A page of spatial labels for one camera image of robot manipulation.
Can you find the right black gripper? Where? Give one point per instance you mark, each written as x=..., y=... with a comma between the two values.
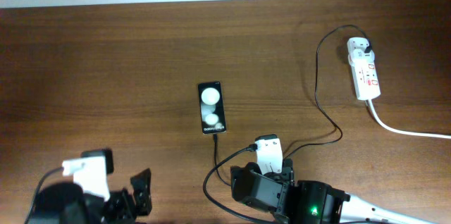
x=287, y=170

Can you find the black smartphone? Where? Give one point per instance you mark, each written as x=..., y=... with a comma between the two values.
x=212, y=112

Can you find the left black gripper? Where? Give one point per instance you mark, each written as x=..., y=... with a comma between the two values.
x=144, y=191

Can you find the white power strip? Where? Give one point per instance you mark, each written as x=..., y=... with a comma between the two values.
x=363, y=69

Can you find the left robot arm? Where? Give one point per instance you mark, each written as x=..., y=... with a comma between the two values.
x=66, y=203

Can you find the black usb plug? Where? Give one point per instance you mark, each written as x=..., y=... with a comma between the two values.
x=368, y=49

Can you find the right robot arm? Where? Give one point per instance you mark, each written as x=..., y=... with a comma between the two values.
x=305, y=201

